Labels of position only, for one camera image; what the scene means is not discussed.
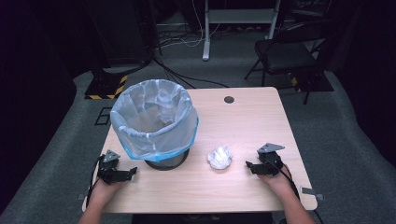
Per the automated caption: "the black folding chair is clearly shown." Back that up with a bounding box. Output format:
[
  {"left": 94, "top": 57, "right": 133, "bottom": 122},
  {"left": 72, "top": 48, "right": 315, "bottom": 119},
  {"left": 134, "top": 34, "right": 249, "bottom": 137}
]
[{"left": 244, "top": 18, "right": 332, "bottom": 105}]

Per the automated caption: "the black floor cable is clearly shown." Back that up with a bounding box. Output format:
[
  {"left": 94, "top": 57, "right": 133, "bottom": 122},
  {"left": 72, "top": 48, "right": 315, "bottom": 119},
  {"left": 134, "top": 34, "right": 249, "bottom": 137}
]
[{"left": 151, "top": 56, "right": 230, "bottom": 90}]

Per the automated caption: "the white floor cable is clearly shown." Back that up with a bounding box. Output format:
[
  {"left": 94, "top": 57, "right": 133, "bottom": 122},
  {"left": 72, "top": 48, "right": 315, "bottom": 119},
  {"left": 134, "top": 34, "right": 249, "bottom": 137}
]
[{"left": 155, "top": 0, "right": 222, "bottom": 49}]

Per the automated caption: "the person's left hand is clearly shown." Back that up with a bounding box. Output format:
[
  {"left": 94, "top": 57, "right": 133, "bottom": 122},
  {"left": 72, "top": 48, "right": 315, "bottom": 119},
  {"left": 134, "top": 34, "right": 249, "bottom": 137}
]
[{"left": 89, "top": 178, "right": 126, "bottom": 208}]

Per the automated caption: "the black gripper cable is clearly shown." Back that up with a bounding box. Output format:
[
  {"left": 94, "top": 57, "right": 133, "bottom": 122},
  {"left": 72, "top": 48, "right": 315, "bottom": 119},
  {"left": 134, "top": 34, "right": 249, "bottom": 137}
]
[
  {"left": 266, "top": 158, "right": 325, "bottom": 224},
  {"left": 85, "top": 154, "right": 105, "bottom": 209}
]

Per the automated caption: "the grey metal table bracket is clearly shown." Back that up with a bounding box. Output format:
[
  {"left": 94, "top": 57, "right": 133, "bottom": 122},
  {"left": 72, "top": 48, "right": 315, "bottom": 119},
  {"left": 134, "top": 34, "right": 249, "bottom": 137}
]
[{"left": 300, "top": 186, "right": 326, "bottom": 202}]

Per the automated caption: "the white paper ball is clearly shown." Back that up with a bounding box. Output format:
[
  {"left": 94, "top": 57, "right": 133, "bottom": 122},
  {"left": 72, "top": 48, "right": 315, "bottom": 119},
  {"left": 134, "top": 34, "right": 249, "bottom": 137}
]
[{"left": 206, "top": 145, "right": 233, "bottom": 171}]

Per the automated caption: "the trash bin with blue bag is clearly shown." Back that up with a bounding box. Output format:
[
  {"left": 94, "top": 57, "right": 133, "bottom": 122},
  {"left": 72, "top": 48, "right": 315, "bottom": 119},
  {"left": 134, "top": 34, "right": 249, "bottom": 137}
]
[{"left": 109, "top": 78, "right": 200, "bottom": 163}]

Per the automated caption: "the white desk frame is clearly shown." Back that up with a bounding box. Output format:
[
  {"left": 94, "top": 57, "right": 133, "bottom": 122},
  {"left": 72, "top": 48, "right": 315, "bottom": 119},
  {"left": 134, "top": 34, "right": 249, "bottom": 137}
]
[{"left": 202, "top": 0, "right": 282, "bottom": 62}]

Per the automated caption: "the black mesh trash can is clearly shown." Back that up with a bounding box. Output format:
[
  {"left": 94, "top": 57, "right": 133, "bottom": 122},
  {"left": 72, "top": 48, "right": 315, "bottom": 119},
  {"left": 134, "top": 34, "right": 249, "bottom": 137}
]
[{"left": 144, "top": 148, "right": 191, "bottom": 172}]

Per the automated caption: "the black equipment stand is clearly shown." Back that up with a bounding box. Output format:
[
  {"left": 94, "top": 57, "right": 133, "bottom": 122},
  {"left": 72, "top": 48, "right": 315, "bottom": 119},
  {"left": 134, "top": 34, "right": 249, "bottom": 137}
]
[{"left": 83, "top": 0, "right": 154, "bottom": 77}]

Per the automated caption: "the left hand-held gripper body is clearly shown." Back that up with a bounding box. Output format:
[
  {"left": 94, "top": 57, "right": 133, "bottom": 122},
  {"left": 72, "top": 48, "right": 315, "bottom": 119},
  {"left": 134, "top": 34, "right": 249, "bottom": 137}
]
[{"left": 96, "top": 149, "right": 132, "bottom": 186}]

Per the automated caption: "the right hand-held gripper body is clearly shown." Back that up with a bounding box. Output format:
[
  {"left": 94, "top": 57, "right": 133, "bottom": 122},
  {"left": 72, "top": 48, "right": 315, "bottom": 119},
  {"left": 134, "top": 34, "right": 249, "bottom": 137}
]
[{"left": 256, "top": 142, "right": 286, "bottom": 177}]

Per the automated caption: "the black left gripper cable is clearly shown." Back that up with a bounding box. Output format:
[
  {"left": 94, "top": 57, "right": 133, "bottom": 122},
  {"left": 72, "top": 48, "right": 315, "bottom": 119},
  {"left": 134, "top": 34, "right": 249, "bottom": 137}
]
[{"left": 85, "top": 154, "right": 105, "bottom": 209}]

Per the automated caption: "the person's right hand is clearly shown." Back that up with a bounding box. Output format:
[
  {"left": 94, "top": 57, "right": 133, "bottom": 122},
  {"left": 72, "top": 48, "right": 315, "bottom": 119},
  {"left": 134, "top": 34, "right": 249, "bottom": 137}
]
[{"left": 257, "top": 163, "right": 295, "bottom": 198}]

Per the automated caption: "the black yellow striped base plate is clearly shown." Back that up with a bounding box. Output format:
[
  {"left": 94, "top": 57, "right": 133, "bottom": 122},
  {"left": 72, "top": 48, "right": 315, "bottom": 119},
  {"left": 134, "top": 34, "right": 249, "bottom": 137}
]
[{"left": 84, "top": 74, "right": 129, "bottom": 101}]

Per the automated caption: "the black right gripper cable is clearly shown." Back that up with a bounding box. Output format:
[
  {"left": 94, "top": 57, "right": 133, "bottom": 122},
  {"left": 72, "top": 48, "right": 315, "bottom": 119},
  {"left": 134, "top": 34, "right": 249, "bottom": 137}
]
[{"left": 266, "top": 158, "right": 325, "bottom": 224}]

